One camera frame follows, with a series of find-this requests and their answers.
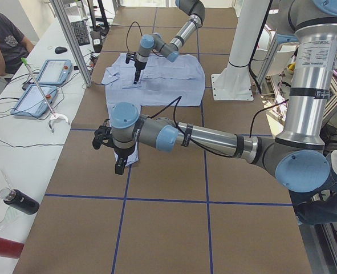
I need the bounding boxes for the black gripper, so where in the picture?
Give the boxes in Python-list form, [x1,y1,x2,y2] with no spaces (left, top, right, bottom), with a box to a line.
[114,147,135,175]
[133,60,146,84]

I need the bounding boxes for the aluminium frame post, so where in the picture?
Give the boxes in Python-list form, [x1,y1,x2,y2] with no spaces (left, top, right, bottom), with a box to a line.
[50,0,92,87]

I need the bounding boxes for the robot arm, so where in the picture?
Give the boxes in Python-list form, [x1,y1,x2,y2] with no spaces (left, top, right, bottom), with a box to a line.
[107,1,337,192]
[125,1,205,84]

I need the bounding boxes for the black water bottle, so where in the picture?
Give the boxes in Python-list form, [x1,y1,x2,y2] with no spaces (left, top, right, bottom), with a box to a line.
[0,188,39,215]

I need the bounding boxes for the grabber stick with green tip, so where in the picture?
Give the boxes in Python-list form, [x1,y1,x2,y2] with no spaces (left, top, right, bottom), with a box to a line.
[21,58,70,133]

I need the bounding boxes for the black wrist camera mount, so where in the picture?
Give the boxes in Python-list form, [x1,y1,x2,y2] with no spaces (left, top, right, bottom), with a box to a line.
[125,52,137,64]
[92,125,114,150]

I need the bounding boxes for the far blue teach pendant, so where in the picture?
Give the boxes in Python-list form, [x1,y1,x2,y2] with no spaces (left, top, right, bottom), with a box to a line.
[36,59,73,86]

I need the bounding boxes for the light blue striped shirt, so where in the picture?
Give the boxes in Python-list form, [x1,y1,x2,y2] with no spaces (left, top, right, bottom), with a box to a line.
[100,52,206,167]

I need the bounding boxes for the black computer mouse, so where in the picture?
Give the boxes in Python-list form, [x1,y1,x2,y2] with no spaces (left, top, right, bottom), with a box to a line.
[55,46,68,54]

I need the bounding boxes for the standing person in jeans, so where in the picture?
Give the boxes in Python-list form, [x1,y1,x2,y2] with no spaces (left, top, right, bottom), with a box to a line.
[289,150,337,225]

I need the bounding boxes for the red water bottle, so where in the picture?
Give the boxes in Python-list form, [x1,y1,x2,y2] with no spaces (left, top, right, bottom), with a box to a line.
[0,237,24,259]

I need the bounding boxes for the blue teach pendant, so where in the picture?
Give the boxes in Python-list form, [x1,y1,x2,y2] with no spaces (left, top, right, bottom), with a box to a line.
[10,84,58,118]
[36,59,73,86]

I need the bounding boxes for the near blue teach pendant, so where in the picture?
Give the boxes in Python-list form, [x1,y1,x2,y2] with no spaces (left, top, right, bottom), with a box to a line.
[10,84,58,118]

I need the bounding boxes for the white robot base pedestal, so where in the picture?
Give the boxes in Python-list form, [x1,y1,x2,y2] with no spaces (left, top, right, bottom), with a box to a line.
[211,0,271,101]

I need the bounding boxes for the black keyboard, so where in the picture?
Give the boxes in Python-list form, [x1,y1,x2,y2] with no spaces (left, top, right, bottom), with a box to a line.
[70,21,90,46]

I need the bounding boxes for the seated person in grey shirt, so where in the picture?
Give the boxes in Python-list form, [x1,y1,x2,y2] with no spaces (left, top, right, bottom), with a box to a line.
[0,13,34,77]

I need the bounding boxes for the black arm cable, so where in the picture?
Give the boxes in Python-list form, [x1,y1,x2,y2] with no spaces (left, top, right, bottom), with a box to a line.
[127,21,143,54]
[148,95,290,158]

